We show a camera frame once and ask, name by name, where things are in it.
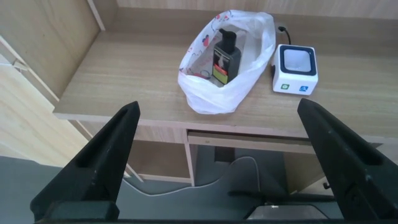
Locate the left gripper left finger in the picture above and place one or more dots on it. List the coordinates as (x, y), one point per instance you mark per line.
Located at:
(93, 174)

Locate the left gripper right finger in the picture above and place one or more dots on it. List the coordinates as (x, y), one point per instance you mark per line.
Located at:
(348, 161)

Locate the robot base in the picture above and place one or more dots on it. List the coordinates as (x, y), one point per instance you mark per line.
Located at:
(286, 212)

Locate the white barcode scanner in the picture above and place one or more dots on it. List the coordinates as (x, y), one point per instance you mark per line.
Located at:
(293, 79)

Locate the white plastic shopping bag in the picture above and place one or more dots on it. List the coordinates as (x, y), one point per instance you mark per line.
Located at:
(214, 98)

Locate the wooden drawer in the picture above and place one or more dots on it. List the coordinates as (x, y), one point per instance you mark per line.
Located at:
(248, 141)

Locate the wooden counter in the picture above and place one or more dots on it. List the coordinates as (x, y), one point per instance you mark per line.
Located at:
(130, 77)

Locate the black pump bottle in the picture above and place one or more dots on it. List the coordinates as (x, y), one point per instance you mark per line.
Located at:
(230, 60)

